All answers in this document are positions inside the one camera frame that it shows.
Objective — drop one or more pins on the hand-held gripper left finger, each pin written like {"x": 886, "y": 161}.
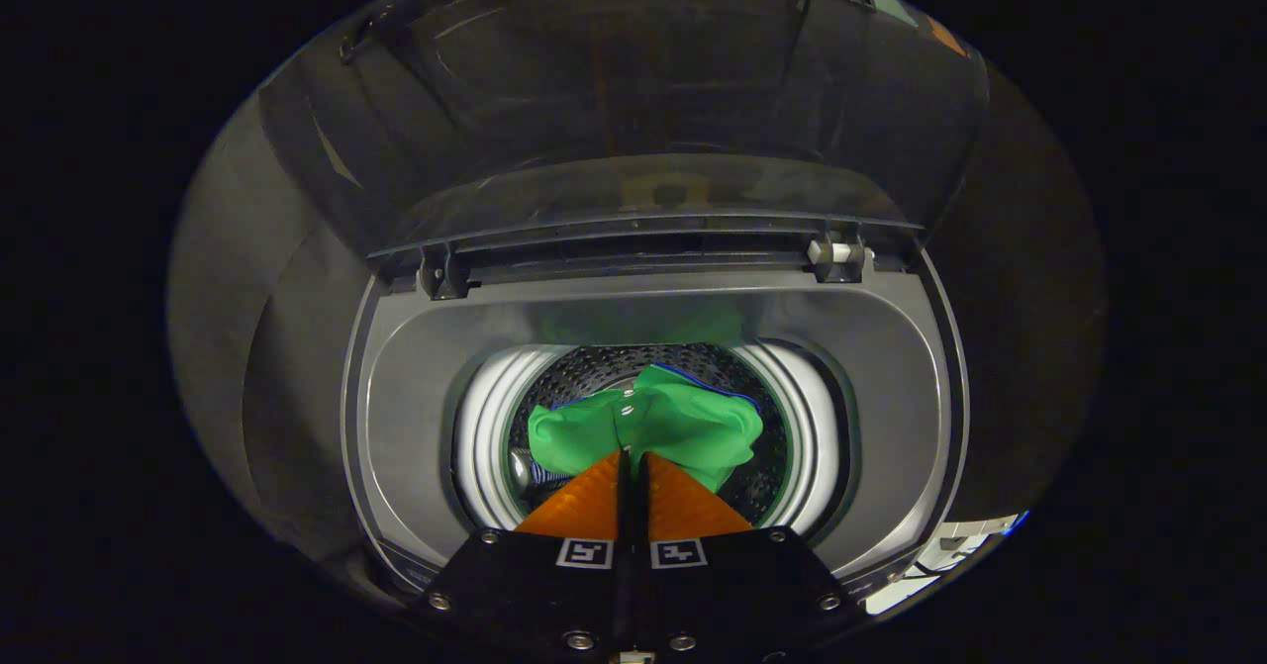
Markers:
{"x": 535, "y": 585}

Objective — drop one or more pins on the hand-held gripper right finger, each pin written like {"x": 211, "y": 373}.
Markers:
{"x": 742, "y": 585}

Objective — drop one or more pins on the green polo shirt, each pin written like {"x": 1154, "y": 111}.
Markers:
{"x": 683, "y": 426}

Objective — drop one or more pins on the dark washing machine lid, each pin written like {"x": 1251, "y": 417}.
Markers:
{"x": 614, "y": 100}

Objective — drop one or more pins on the grey washing machine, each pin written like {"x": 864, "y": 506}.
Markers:
{"x": 416, "y": 397}

